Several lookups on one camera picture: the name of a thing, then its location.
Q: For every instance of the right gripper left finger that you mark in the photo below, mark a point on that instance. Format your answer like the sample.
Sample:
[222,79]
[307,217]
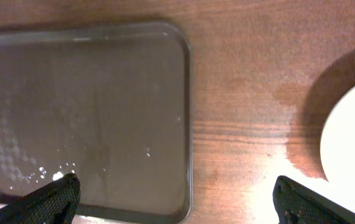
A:
[54,203]

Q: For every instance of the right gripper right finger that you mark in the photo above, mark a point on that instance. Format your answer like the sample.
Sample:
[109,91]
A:
[296,204]

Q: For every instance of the white plate top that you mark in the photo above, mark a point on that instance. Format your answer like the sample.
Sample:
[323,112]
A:
[337,150]

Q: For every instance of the brown serving tray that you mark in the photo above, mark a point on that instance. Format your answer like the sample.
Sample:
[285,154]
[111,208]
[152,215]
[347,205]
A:
[110,104]

